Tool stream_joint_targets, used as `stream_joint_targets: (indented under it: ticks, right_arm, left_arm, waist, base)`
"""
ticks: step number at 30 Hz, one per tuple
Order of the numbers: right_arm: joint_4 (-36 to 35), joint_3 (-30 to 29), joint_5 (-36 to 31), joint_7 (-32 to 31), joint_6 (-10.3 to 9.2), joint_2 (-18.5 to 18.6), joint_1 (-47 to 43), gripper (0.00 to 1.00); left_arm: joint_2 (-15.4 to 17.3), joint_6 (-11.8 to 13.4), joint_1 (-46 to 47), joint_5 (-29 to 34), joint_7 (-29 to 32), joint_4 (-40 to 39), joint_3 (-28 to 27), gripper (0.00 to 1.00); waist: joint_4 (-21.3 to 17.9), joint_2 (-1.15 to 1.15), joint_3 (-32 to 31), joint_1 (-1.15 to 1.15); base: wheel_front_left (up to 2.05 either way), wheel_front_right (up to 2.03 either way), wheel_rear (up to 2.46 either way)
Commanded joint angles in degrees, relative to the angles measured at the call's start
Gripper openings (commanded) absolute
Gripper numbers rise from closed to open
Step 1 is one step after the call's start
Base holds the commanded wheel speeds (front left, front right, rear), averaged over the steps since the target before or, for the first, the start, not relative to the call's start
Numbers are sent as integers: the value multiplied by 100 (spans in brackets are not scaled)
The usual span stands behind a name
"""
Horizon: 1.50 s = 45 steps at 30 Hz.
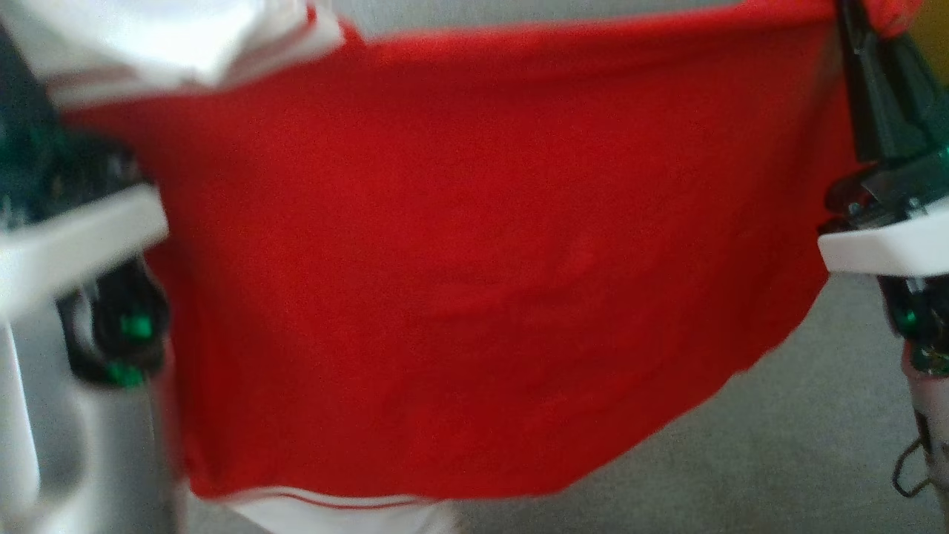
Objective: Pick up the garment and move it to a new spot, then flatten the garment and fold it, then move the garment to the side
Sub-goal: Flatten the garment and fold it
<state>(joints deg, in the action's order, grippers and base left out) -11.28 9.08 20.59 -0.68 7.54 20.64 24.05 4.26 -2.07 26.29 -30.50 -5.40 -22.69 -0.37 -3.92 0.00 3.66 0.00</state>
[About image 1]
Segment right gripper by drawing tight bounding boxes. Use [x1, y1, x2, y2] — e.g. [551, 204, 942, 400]
[818, 0, 949, 375]

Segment right black cable teal plug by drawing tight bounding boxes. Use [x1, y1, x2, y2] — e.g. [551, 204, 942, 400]
[892, 412, 936, 499]

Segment red basketball jersey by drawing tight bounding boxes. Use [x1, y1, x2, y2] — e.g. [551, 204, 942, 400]
[0, 0, 927, 534]

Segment mustard yellow cushion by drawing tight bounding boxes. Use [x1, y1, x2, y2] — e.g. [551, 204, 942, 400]
[908, 11, 949, 86]

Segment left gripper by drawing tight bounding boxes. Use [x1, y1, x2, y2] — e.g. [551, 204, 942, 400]
[0, 26, 171, 388]

